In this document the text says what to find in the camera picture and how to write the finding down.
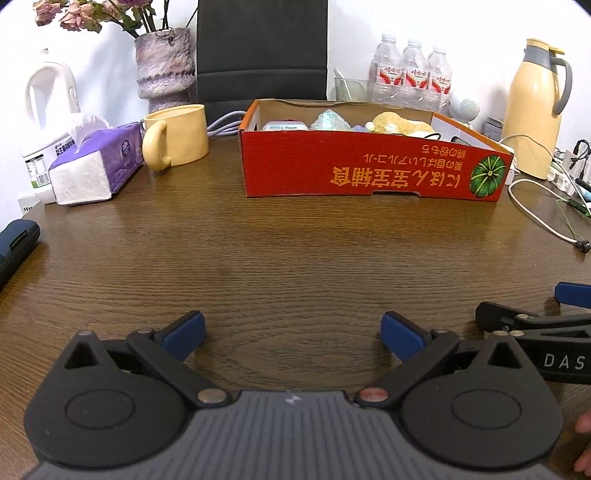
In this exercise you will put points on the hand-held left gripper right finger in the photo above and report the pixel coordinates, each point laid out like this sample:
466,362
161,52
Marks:
399,337

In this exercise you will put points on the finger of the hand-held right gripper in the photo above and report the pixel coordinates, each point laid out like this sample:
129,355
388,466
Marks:
508,319
572,294

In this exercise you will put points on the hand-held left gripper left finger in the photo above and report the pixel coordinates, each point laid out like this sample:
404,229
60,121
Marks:
184,334

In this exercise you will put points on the red cardboard box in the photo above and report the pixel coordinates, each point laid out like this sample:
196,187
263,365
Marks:
300,161

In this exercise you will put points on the small purple item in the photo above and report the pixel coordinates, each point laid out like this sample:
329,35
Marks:
361,128

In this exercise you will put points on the tan plush toy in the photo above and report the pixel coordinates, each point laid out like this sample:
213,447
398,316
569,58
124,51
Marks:
392,122

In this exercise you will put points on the clear plastic bag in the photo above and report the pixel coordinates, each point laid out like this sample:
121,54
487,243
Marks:
330,121

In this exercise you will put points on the person's right hand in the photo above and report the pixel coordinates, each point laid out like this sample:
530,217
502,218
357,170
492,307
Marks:
585,422

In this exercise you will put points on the small grey box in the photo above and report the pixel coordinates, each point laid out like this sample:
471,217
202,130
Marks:
493,129

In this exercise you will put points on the yellow thermos jug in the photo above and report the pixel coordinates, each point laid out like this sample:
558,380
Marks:
531,115

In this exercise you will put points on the purple tissue pack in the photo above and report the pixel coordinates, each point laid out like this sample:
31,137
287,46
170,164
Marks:
115,157

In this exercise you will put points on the dark blue case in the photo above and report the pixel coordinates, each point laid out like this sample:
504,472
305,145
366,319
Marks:
16,240

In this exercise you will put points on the yellow mug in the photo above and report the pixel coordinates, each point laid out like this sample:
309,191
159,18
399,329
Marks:
184,134

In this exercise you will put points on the small white box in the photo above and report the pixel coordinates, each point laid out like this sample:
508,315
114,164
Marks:
30,203

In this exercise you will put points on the white round speaker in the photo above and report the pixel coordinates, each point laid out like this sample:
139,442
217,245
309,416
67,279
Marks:
466,108

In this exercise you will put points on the glass cup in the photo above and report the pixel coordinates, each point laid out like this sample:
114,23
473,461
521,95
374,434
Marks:
355,90

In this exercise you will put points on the mottled purple vase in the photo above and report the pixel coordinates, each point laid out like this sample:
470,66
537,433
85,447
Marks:
164,69

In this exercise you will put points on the white detergent jug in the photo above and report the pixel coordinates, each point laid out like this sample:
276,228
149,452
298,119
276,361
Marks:
46,92

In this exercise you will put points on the black chair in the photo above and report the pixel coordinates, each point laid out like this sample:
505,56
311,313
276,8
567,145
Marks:
258,46

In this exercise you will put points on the vase with dried flowers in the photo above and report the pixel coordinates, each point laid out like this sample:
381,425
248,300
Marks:
74,11

